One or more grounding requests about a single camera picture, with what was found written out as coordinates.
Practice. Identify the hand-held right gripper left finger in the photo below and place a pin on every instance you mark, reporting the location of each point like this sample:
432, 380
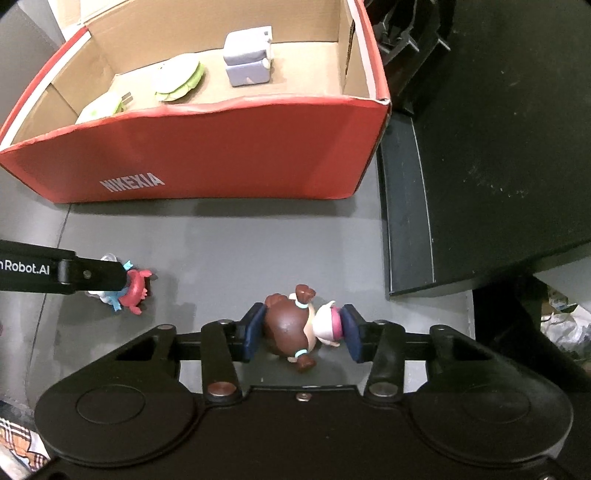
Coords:
256, 332

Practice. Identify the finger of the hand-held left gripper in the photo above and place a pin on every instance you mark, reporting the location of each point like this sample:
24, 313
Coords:
99, 276

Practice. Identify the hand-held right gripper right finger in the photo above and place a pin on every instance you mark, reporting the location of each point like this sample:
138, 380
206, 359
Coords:
353, 337

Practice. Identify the brown-haired doll figurine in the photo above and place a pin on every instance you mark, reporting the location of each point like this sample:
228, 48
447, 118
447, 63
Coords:
288, 325

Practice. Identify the red crab figurine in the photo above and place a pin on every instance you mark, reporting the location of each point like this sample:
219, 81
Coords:
136, 288

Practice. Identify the red cardboard box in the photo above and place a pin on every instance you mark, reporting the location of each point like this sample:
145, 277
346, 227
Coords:
231, 147

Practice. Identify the burger plush toy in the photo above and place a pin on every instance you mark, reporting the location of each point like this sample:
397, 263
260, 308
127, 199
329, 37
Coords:
178, 76

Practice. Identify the white green plug toy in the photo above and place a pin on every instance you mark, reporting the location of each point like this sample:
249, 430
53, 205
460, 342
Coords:
101, 108

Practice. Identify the plaid patterned cloth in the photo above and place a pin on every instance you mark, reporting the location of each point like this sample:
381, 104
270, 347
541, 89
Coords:
21, 447

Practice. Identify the crumpled white plastic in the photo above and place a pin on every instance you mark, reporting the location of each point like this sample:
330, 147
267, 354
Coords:
565, 323

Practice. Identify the large black plastic panel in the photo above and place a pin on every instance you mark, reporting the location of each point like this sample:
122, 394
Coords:
498, 161

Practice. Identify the purple plug block toy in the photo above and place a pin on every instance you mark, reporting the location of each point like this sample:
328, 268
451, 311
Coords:
242, 46
247, 74

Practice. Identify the black plastic frame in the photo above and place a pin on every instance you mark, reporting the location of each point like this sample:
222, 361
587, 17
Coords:
401, 41

